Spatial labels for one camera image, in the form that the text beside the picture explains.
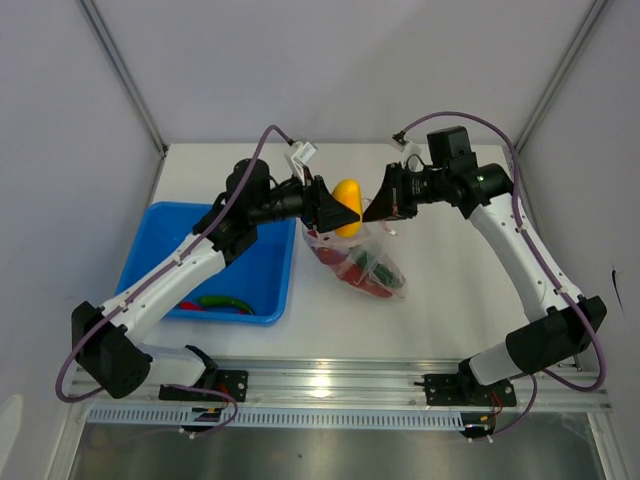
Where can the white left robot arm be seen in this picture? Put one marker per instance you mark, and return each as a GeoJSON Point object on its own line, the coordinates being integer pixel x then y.
{"type": "Point", "coordinates": [107, 340]}

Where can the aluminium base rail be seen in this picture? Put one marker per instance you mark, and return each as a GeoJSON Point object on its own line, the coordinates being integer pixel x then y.
{"type": "Point", "coordinates": [349, 384]}

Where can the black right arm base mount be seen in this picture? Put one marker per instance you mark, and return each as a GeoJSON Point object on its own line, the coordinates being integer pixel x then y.
{"type": "Point", "coordinates": [456, 390]}

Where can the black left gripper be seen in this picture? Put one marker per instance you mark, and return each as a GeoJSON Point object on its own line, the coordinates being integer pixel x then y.
{"type": "Point", "coordinates": [321, 211]}

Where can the aluminium frame post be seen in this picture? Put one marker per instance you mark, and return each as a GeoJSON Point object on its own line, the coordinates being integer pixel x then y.
{"type": "Point", "coordinates": [570, 56]}
{"type": "Point", "coordinates": [121, 71]}

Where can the orange yellow toy mango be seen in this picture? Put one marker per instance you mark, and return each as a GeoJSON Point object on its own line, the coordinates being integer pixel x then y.
{"type": "Point", "coordinates": [348, 193]}

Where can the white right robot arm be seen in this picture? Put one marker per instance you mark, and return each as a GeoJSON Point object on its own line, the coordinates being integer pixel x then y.
{"type": "Point", "coordinates": [562, 321]}

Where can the left aluminium frame post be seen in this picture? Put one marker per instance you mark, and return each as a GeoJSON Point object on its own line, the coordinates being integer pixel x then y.
{"type": "Point", "coordinates": [121, 71]}

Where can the green toy chili pepper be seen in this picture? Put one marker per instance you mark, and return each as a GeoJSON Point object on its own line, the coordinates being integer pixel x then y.
{"type": "Point", "coordinates": [220, 301]}

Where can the dark green toy cucumber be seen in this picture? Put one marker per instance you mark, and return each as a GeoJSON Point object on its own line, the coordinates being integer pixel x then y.
{"type": "Point", "coordinates": [379, 272]}

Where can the slotted white cable duct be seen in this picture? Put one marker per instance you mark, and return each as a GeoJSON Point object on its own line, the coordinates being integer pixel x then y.
{"type": "Point", "coordinates": [272, 417]}

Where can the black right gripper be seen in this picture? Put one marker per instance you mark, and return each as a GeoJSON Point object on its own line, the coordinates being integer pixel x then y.
{"type": "Point", "coordinates": [391, 201]}

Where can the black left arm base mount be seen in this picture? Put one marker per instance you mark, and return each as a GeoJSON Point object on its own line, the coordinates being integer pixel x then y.
{"type": "Point", "coordinates": [233, 383]}

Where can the red toy lobster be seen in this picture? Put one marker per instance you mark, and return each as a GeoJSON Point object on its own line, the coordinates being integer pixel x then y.
{"type": "Point", "coordinates": [344, 268]}

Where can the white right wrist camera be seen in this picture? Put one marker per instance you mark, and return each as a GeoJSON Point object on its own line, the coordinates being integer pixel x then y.
{"type": "Point", "coordinates": [405, 146]}

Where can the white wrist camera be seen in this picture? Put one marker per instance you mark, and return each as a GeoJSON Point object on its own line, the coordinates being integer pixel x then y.
{"type": "Point", "coordinates": [405, 146]}
{"type": "Point", "coordinates": [297, 156]}

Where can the clear pink zip top bag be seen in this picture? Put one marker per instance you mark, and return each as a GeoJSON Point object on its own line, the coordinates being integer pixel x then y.
{"type": "Point", "coordinates": [374, 237]}

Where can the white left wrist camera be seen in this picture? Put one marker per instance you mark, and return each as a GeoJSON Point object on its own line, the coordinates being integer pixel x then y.
{"type": "Point", "coordinates": [297, 156]}

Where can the blue plastic bin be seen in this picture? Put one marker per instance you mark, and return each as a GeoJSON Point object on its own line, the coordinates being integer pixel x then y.
{"type": "Point", "coordinates": [259, 278]}

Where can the red toy chili pepper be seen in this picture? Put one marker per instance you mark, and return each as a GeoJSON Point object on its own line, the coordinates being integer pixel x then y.
{"type": "Point", "coordinates": [189, 305]}

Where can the right aluminium frame post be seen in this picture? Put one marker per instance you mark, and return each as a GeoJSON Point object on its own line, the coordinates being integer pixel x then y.
{"type": "Point", "coordinates": [570, 56]}

